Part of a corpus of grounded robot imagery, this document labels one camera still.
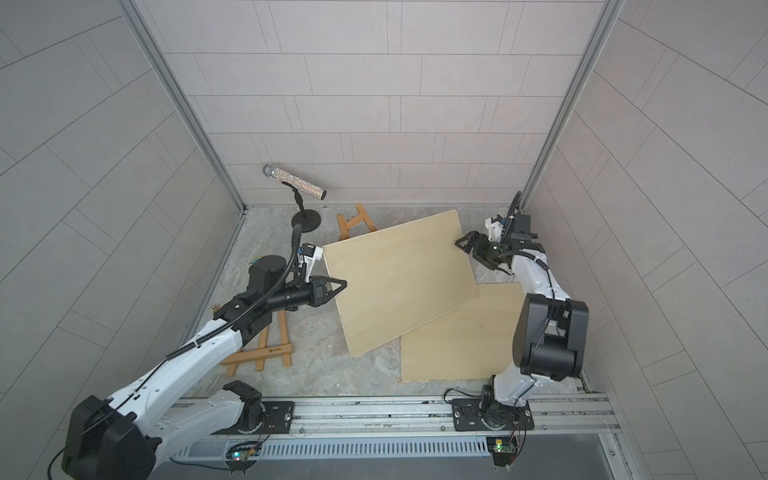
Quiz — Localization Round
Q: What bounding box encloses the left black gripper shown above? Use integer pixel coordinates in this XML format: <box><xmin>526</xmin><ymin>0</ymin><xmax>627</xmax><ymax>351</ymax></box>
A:
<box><xmin>269</xmin><ymin>277</ymin><xmax>348</xmax><ymax>314</ymax></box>

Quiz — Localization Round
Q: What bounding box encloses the wooden easel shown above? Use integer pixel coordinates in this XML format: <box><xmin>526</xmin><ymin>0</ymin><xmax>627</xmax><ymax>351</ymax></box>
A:
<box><xmin>221</xmin><ymin>311</ymin><xmax>294</xmax><ymax>378</ymax></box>
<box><xmin>337</xmin><ymin>203</ymin><xmax>377</xmax><ymax>241</ymax></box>

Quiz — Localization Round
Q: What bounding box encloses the plywood board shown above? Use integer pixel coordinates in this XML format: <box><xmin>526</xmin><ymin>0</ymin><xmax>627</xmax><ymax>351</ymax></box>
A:
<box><xmin>323</xmin><ymin>210</ymin><xmax>478</xmax><ymax>358</ymax></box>
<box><xmin>400</xmin><ymin>283</ymin><xmax>525</xmax><ymax>382</ymax></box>

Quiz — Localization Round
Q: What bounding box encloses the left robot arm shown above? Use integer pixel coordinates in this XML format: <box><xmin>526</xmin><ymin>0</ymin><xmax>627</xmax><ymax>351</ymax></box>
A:
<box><xmin>55</xmin><ymin>244</ymin><xmax>347</xmax><ymax>479</ymax></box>

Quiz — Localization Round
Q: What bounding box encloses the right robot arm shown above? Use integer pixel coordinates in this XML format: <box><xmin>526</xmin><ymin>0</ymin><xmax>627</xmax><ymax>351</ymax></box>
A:
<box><xmin>455</xmin><ymin>207</ymin><xmax>589</xmax><ymax>430</ymax></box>

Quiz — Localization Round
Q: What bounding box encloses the glitter microphone on stand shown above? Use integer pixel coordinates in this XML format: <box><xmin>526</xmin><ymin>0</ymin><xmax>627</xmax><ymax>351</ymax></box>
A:
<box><xmin>262</xmin><ymin>164</ymin><xmax>327</xmax><ymax>233</ymax></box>

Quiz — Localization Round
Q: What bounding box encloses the left circuit board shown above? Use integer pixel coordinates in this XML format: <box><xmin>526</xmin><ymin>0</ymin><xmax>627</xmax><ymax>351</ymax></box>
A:
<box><xmin>225</xmin><ymin>442</ymin><xmax>261</xmax><ymax>475</ymax></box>

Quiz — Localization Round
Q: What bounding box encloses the circuit board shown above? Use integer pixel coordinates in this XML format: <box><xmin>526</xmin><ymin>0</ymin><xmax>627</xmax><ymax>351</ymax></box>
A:
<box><xmin>486</xmin><ymin>436</ymin><xmax>519</xmax><ymax>468</ymax></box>
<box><xmin>225</xmin><ymin>442</ymin><xmax>261</xmax><ymax>475</ymax></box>

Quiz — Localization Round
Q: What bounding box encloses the right circuit board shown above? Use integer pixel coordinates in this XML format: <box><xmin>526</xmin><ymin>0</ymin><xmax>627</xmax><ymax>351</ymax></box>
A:
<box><xmin>486</xmin><ymin>436</ymin><xmax>519</xmax><ymax>468</ymax></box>

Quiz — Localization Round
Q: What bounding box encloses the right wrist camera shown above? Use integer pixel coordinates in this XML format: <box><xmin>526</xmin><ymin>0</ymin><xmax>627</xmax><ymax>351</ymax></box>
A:
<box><xmin>485</xmin><ymin>216</ymin><xmax>506</xmax><ymax>242</ymax></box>

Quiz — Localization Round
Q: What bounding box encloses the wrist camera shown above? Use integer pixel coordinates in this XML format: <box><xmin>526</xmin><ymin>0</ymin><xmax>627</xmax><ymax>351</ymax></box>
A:
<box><xmin>485</xmin><ymin>216</ymin><xmax>506</xmax><ymax>242</ymax></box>
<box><xmin>298</xmin><ymin>243</ymin><xmax>323</xmax><ymax>283</ymax></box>

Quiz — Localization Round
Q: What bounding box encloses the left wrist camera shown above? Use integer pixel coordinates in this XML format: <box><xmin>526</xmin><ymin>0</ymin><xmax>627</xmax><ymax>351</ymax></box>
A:
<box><xmin>298</xmin><ymin>243</ymin><xmax>323</xmax><ymax>283</ymax></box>

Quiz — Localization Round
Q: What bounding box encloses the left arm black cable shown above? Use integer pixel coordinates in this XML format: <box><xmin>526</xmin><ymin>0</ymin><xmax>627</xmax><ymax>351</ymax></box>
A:
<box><xmin>46</xmin><ymin>223</ymin><xmax>304</xmax><ymax>480</ymax></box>

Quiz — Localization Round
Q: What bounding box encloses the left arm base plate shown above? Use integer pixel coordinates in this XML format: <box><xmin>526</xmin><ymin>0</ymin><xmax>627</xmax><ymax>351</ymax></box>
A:
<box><xmin>214</xmin><ymin>401</ymin><xmax>295</xmax><ymax>436</ymax></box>

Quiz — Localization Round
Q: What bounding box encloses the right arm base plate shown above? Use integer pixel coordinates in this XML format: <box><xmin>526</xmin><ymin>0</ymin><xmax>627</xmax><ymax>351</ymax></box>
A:
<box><xmin>449</xmin><ymin>397</ymin><xmax>535</xmax><ymax>432</ymax></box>

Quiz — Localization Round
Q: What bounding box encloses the aluminium mounting rail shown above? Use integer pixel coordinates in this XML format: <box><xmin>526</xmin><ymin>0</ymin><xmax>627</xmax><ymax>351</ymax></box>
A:
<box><xmin>113</xmin><ymin>392</ymin><xmax>622</xmax><ymax>442</ymax></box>

